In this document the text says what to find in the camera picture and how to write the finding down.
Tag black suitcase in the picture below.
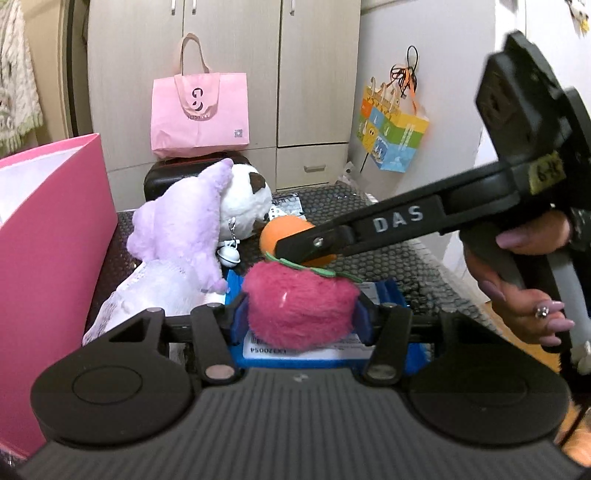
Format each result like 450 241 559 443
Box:
143 151 250 201

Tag white brown plush cat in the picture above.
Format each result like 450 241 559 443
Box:
216 163 273 268

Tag right hand pink nails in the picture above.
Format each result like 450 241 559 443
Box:
464 211 575 347

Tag orange plush ball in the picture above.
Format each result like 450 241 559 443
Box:
258 215 339 269

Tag small printed card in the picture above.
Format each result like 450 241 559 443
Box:
269 194 305 220

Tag beige wardrobe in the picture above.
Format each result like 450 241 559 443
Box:
88 1 361 210

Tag keys on hook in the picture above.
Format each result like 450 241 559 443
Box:
388 45 420 98

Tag pink tote bag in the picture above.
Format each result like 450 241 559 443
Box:
150 33 249 160

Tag purple plush toy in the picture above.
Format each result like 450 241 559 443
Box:
82 158 233 345

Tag pink storage box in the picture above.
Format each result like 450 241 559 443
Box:
1 134 118 457

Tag colourful paper gift bag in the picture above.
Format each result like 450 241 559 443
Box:
356 77 430 173

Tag cream knitted cardigan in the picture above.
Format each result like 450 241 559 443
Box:
1 1 44 156

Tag pink fuzzy strawberry plush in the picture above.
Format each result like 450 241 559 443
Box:
242 260 360 351

